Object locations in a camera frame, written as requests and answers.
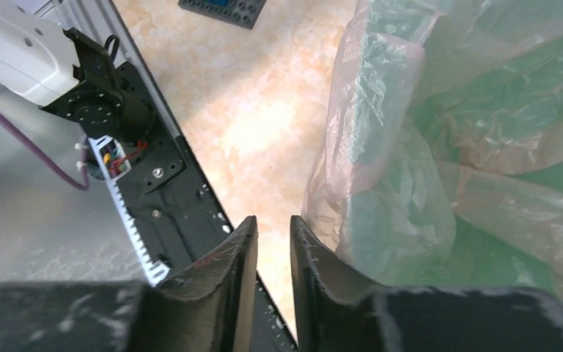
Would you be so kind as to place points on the white toothed cable rail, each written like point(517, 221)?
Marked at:
point(109, 155)

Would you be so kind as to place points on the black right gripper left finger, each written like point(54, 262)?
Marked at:
point(208, 306)

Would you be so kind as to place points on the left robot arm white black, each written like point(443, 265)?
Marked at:
point(68, 75)

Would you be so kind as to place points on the green plastic trash bin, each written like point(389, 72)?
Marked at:
point(480, 243)

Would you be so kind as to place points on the pink translucent trash bag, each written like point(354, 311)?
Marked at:
point(456, 146)

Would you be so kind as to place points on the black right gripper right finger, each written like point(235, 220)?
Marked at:
point(337, 308)

